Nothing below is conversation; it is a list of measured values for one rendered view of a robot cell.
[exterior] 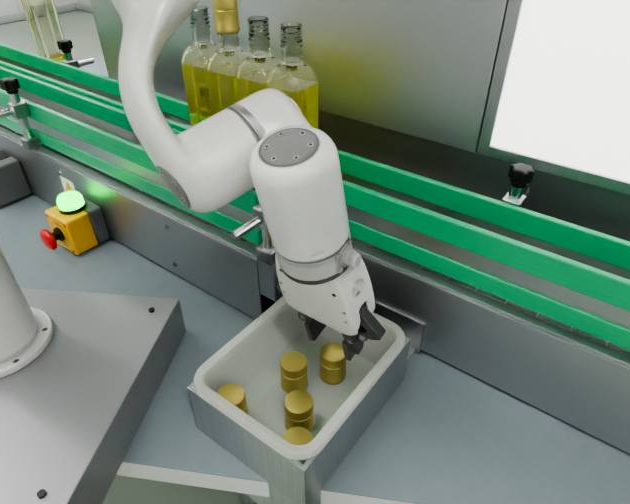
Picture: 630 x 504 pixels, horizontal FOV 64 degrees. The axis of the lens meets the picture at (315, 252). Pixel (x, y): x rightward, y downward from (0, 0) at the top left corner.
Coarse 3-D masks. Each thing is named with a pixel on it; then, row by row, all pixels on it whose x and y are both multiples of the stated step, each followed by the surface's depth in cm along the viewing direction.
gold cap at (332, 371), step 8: (328, 344) 64; (336, 344) 64; (320, 352) 63; (328, 352) 63; (336, 352) 63; (320, 360) 64; (328, 360) 62; (336, 360) 62; (344, 360) 63; (320, 368) 64; (328, 368) 63; (336, 368) 63; (344, 368) 64; (320, 376) 65; (328, 376) 64; (336, 376) 64; (344, 376) 65
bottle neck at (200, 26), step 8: (200, 8) 74; (208, 8) 74; (192, 16) 73; (200, 16) 73; (208, 16) 74; (192, 24) 74; (200, 24) 73; (208, 24) 74; (192, 32) 74; (200, 32) 74; (208, 32) 75; (200, 40) 75; (208, 40) 75
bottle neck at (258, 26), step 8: (256, 16) 69; (264, 16) 69; (248, 24) 68; (256, 24) 67; (264, 24) 67; (256, 32) 67; (264, 32) 68; (256, 40) 68; (264, 40) 68; (256, 48) 69; (264, 48) 69; (256, 56) 69; (264, 56) 70
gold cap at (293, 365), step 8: (288, 352) 63; (296, 352) 63; (280, 360) 62; (288, 360) 62; (296, 360) 62; (304, 360) 62; (280, 368) 62; (288, 368) 61; (296, 368) 61; (304, 368) 61; (288, 376) 61; (296, 376) 61; (304, 376) 62; (288, 384) 62; (296, 384) 62; (304, 384) 63; (288, 392) 63
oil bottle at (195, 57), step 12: (192, 48) 75; (204, 48) 75; (216, 48) 76; (192, 60) 75; (204, 60) 75; (192, 72) 77; (204, 72) 75; (192, 84) 78; (204, 84) 76; (192, 96) 79; (204, 96) 78; (192, 108) 81; (204, 108) 79; (192, 120) 82
